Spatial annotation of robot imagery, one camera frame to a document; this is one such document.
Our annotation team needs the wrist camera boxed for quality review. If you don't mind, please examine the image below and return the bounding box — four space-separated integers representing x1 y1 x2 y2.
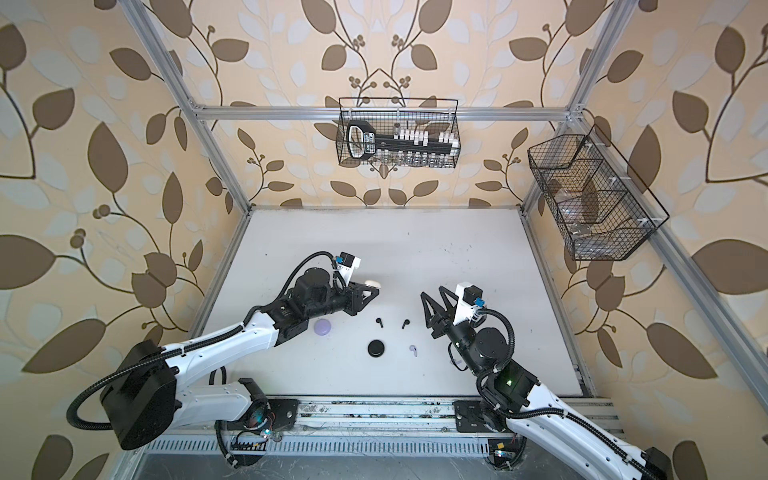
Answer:
335 252 361 285
453 282 485 327

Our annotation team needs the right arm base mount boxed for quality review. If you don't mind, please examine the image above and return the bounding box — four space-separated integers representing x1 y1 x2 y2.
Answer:
453 400 527 471

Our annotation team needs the black wire basket right wall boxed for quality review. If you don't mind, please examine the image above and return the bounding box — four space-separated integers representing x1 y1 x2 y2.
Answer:
527 125 670 261

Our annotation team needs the black wire basket back wall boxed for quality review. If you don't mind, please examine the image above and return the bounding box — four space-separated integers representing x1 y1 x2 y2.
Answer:
335 95 461 169

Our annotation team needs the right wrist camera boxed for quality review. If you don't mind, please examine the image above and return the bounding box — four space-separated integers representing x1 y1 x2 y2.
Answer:
453 282 485 327

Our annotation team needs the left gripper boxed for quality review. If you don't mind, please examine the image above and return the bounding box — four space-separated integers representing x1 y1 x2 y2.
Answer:
304 278 380 322

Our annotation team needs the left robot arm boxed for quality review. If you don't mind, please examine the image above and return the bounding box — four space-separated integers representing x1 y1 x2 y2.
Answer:
66 252 381 450

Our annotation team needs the purple round charging case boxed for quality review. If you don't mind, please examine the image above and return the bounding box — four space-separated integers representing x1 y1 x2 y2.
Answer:
313 318 332 336

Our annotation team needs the black tool with white parts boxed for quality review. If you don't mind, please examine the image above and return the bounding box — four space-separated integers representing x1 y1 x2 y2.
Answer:
341 120 460 160

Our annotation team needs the black round charging case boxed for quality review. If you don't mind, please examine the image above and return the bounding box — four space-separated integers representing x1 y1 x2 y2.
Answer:
367 339 386 358

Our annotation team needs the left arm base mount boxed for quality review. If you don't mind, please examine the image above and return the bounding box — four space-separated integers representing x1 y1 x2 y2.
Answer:
214 399 299 469

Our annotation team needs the black wire basket wall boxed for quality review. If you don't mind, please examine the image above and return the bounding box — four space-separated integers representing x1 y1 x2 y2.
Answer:
527 125 670 261
335 95 461 169

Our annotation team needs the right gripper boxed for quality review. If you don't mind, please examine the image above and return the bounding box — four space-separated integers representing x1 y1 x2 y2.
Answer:
425 287 483 378

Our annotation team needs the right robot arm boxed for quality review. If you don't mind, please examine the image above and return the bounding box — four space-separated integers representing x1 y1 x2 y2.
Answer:
420 283 672 479

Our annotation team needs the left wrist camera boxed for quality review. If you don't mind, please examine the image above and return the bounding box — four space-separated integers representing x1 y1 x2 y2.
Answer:
335 252 361 285

